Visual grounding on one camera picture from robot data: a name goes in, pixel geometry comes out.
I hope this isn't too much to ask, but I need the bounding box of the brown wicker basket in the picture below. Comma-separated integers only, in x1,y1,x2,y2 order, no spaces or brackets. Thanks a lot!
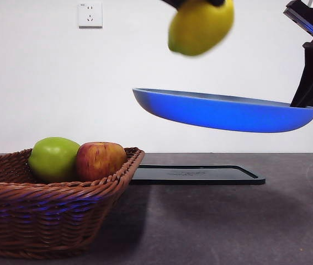
0,147,146,252

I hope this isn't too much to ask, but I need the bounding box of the dark flat tray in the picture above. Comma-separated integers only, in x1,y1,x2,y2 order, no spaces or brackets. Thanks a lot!
130,165,266,186

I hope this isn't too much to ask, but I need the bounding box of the blue plate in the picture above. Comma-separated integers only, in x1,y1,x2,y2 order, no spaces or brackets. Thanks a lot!
132,87,313,134

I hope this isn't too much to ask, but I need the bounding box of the white wall socket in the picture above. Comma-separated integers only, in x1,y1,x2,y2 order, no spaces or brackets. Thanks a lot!
78,2,103,29

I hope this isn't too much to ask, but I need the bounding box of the red apple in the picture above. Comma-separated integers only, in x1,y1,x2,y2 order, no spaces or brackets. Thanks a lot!
76,142,128,182

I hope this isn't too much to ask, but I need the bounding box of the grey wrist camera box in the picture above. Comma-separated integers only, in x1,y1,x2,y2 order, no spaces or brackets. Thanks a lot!
282,0,313,42

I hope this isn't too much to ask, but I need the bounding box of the yellow lemon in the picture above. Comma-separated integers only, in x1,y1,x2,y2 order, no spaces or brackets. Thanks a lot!
168,0,235,57

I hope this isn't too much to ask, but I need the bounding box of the green apple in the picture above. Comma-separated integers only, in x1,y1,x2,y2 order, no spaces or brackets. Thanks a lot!
28,137,81,183

